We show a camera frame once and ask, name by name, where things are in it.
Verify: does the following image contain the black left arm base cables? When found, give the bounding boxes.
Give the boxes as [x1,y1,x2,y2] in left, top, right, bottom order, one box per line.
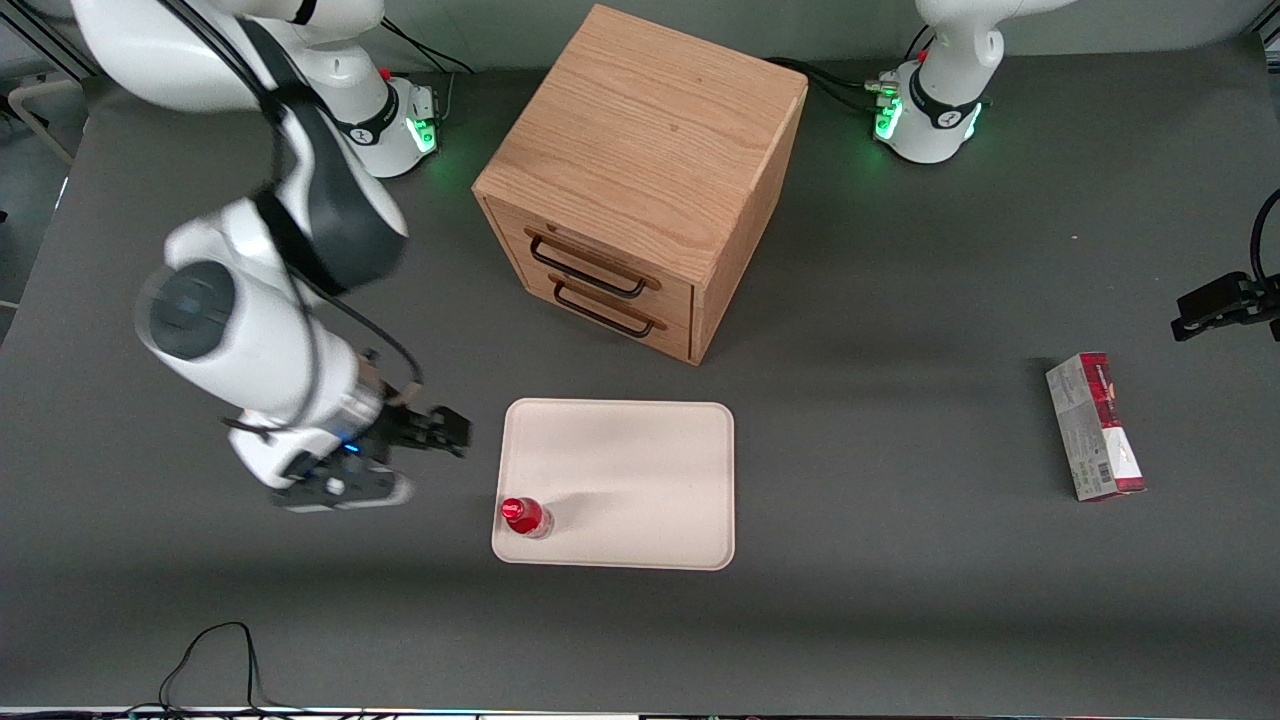
[764,24,937,117]

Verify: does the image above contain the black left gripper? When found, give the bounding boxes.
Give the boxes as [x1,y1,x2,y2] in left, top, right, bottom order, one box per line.
[1171,272,1280,344]

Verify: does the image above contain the beige plastic tray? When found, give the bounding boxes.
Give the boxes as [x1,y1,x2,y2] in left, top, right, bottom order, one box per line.
[491,398,737,572]

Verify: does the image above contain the black cable at table edge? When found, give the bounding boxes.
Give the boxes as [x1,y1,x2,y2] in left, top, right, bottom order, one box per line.
[128,621,366,719]

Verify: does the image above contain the red and grey carton box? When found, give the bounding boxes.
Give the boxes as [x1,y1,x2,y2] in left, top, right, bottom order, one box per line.
[1045,351,1148,503]

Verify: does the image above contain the black metal drawer handle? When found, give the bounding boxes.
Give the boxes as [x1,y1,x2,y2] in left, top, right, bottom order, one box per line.
[549,271,668,339]
[525,228,663,300]

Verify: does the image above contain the black arm base cables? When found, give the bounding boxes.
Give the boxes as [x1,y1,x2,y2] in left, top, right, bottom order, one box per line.
[764,24,937,117]
[378,18,482,129]

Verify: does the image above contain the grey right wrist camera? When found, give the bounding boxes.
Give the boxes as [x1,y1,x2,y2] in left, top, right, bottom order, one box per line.
[273,468,414,514]

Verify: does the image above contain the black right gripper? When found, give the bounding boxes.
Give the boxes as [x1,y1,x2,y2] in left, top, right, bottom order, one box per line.
[272,402,473,507]

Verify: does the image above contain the red coke bottle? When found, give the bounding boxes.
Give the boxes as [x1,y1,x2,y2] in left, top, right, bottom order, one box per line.
[500,496,554,541]

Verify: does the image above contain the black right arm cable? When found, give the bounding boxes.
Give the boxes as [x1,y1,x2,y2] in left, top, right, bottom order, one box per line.
[160,0,425,441]

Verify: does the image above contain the wooden drawer front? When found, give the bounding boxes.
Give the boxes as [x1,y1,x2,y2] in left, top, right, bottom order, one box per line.
[484,196,697,323]
[518,262,694,363]

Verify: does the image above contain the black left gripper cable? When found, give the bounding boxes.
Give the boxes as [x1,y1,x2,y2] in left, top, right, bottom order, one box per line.
[1249,188,1280,283]

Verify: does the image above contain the black right arm base cables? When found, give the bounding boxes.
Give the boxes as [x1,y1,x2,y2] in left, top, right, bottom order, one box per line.
[378,18,482,129]

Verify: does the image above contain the wooden drawer cabinet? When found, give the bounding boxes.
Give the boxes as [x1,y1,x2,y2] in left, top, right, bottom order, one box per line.
[472,4,809,367]

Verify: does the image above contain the beige tubular frame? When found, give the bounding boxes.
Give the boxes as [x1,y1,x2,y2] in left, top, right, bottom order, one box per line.
[5,78,87,167]

